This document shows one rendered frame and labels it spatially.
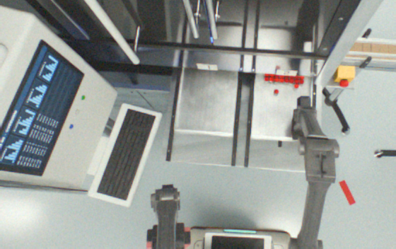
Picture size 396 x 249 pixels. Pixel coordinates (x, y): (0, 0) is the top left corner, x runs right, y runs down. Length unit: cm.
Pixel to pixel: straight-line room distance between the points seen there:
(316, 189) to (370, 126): 171
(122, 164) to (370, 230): 162
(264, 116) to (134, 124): 60
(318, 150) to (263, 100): 71
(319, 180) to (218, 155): 73
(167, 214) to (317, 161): 44
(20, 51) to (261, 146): 98
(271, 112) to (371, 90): 123
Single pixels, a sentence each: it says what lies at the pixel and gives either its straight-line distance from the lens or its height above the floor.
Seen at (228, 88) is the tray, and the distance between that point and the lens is 171.
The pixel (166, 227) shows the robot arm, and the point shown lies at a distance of 108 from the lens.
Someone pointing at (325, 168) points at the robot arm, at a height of 152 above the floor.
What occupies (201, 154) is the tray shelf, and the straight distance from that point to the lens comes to 166.
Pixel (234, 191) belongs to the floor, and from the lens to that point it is 251.
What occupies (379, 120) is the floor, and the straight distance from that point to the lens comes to 274.
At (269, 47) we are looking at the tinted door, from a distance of 139.
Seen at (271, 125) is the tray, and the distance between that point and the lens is 167.
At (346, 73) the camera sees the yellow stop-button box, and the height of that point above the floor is 103.
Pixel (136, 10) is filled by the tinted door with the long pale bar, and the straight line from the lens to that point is 126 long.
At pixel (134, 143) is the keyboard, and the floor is 83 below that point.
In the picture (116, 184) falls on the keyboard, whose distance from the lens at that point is 178.
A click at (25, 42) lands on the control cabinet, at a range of 124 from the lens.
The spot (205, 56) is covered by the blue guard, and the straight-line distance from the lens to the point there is 150.
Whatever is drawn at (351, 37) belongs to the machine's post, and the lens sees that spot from 130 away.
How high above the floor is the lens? 251
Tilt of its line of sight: 75 degrees down
